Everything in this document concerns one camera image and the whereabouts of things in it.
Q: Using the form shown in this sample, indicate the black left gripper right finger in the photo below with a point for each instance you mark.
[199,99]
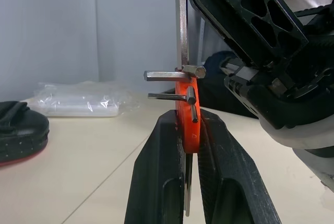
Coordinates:
[235,177]

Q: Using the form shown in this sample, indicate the small silver hex key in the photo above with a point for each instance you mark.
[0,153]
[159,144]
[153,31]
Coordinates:
[195,113]

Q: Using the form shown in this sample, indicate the thin silver hex key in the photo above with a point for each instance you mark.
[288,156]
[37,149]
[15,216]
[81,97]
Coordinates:
[167,96]

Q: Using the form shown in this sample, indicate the large silver hex key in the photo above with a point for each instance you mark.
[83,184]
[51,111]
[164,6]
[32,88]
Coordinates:
[182,25]

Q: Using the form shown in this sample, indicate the black pad with red base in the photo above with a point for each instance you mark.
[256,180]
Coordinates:
[21,132]

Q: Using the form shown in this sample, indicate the orange hex key holder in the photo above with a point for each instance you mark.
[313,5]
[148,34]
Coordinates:
[164,75]
[189,130]

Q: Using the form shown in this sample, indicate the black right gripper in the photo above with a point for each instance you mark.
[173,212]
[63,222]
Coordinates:
[292,88]

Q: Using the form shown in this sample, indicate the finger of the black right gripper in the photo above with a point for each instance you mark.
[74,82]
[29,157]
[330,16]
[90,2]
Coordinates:
[250,7]

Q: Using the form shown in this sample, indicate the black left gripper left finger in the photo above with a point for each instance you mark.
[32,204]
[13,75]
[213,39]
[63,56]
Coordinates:
[154,171]

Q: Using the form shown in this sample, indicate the clear plastic bag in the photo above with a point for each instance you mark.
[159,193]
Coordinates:
[78,101]

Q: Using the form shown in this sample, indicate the medium silver hex key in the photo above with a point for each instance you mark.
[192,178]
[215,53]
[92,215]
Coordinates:
[191,94]

